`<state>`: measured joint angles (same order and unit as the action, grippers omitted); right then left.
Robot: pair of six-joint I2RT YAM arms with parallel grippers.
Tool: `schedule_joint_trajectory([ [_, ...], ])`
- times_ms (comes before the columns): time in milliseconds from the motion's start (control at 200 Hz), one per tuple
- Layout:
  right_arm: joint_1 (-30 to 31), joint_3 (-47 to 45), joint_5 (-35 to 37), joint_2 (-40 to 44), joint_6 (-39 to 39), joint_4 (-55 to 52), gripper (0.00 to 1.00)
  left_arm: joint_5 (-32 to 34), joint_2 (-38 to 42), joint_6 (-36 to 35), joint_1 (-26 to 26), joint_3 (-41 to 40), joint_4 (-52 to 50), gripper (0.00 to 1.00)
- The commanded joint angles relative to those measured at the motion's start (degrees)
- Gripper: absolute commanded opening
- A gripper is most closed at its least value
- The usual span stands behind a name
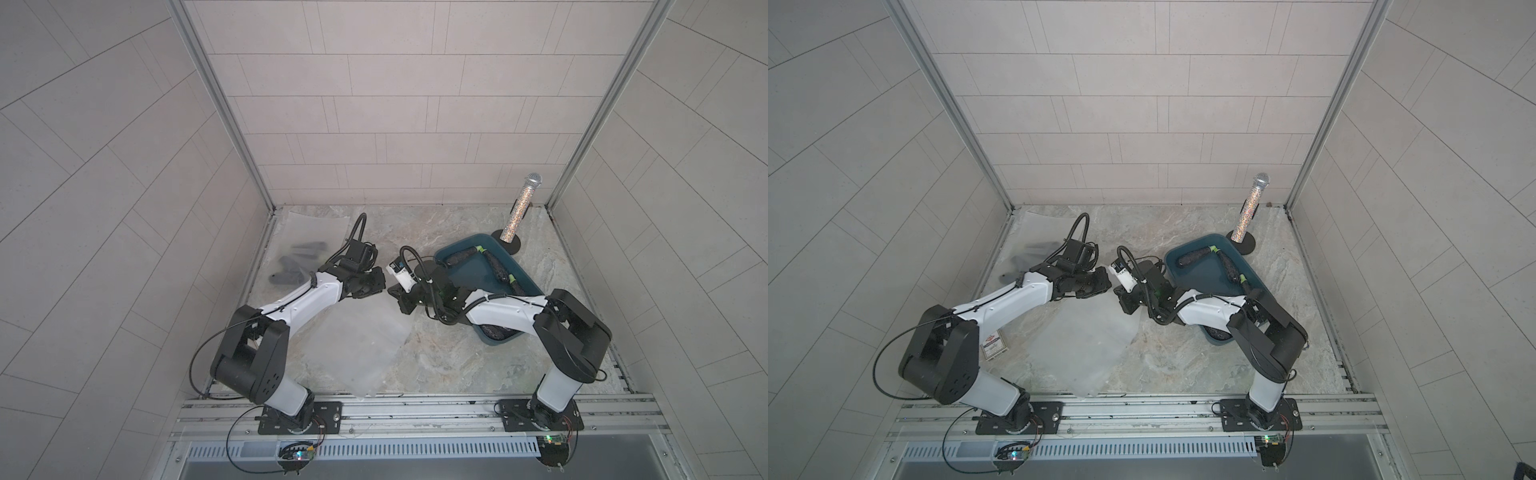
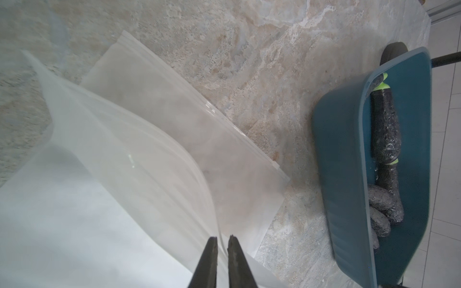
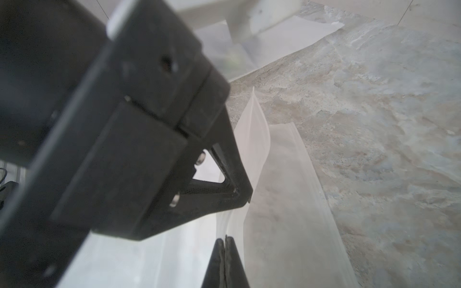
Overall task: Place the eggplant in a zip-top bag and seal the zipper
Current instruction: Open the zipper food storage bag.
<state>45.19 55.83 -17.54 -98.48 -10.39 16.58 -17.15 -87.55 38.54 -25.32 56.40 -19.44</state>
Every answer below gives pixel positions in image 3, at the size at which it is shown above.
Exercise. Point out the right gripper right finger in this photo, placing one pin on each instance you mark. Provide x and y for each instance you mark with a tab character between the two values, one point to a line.
234	272

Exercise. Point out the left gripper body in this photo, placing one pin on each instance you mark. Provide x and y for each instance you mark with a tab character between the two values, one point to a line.
101	123

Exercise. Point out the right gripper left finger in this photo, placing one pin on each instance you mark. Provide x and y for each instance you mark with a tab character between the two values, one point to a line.
214	275

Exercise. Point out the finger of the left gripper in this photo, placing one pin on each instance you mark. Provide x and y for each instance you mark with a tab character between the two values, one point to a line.
200	198
221	144

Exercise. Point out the clear zip-top bag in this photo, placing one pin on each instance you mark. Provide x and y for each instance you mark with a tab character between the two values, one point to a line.
235	60
286	236

